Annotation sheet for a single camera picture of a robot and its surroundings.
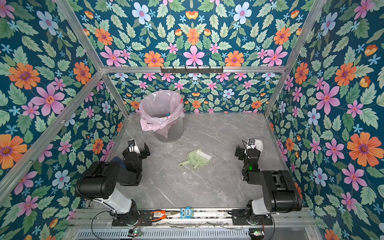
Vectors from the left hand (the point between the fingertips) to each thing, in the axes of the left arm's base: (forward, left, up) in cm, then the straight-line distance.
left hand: (137, 141), depth 89 cm
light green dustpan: (-9, -31, -10) cm, 34 cm away
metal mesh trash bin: (+13, -20, -11) cm, 26 cm away
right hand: (-5, -68, -4) cm, 68 cm away
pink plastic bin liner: (+23, -11, +4) cm, 26 cm away
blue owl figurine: (-39, -29, -10) cm, 50 cm away
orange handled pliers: (-38, -18, -11) cm, 44 cm away
